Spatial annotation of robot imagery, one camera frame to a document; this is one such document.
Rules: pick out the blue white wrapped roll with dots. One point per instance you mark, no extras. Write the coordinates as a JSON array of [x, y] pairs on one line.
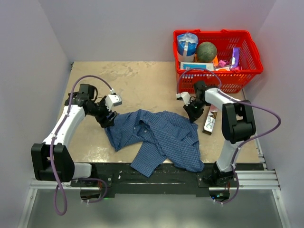
[[186, 47]]

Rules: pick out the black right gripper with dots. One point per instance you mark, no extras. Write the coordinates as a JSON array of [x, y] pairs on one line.
[[193, 115]]

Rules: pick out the blue plaid shirt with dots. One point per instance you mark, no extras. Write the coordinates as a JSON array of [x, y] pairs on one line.
[[164, 135]]

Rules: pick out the purple snack package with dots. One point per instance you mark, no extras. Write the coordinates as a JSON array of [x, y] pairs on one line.
[[235, 60]]

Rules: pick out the red plastic basket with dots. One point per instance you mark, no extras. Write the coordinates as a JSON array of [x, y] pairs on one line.
[[225, 40]]

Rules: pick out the blue white razor box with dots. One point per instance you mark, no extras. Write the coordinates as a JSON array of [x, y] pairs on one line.
[[193, 65]]

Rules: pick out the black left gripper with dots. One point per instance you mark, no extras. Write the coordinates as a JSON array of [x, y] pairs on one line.
[[104, 121]]

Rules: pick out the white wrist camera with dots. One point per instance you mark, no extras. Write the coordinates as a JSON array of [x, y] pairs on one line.
[[112, 100], [185, 97]]

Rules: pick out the orange package in basket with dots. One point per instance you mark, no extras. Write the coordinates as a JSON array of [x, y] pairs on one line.
[[215, 61]]

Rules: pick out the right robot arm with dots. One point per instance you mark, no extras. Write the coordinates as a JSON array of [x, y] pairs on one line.
[[238, 125]]

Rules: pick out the green round melon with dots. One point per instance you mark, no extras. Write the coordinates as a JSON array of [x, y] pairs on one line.
[[206, 52]]

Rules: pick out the white chocolate bar box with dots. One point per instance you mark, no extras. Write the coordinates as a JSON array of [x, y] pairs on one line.
[[210, 120]]

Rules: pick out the aluminium frame rail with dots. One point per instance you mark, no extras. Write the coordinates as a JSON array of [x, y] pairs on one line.
[[256, 203]]

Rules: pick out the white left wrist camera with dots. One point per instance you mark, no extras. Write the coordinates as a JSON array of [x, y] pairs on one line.
[[112, 100]]

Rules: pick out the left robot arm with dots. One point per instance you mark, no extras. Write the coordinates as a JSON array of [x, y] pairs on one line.
[[51, 159]]

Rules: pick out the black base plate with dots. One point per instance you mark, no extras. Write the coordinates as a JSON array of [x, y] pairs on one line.
[[166, 179]]

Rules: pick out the pink small package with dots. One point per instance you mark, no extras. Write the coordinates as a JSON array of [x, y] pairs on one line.
[[223, 63]]

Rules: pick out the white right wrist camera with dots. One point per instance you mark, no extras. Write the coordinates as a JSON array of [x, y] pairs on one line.
[[185, 97]]

